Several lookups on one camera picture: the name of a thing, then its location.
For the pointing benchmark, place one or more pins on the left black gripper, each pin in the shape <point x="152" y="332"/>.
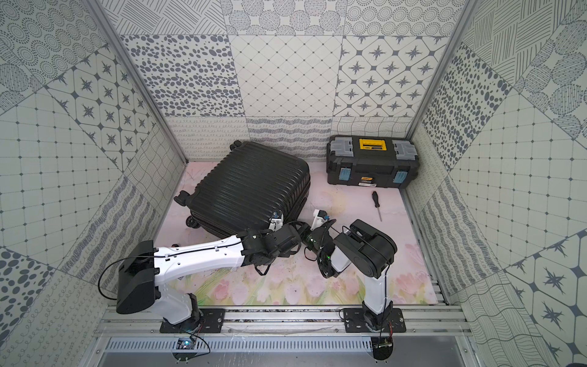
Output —
<point x="288" y="236"/>

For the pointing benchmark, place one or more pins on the black ribbed hard-shell suitcase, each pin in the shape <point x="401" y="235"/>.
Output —
<point x="246" y="188"/>

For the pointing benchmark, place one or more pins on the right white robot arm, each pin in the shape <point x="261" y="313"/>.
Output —
<point x="369" y="250"/>

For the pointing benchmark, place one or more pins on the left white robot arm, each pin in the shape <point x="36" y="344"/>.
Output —
<point x="144" y="275"/>

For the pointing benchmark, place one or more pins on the black toolbox with yellow label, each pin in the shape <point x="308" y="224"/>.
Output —
<point x="364" y="161"/>

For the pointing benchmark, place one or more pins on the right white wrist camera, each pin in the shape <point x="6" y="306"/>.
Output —
<point x="320" y="217"/>

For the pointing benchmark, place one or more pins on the black handled screwdriver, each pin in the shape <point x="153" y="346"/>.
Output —
<point x="375" y="199"/>

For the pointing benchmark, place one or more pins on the aluminium mounting rail frame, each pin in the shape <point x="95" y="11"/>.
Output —
<point x="302" y="329"/>

